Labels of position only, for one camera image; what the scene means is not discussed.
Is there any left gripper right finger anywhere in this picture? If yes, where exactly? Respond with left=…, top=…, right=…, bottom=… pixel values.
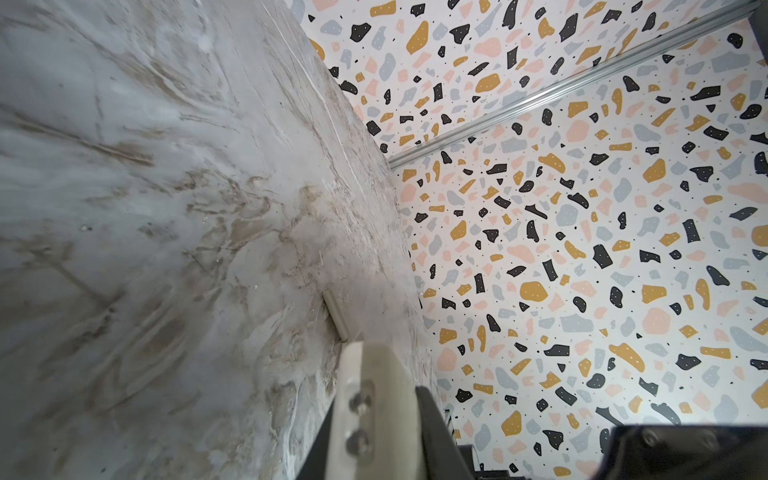
left=415, top=386, right=473, bottom=480

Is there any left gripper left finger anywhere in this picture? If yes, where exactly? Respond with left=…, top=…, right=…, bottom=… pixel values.
left=296, top=403, right=334, bottom=480

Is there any beige battery cover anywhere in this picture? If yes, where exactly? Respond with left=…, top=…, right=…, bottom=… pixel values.
left=322, top=290, right=352, bottom=342

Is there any white remote control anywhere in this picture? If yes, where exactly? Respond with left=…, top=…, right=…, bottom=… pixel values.
left=324, top=342, right=426, bottom=480

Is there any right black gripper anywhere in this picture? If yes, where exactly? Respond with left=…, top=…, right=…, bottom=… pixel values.
left=593, top=425, right=767, bottom=480

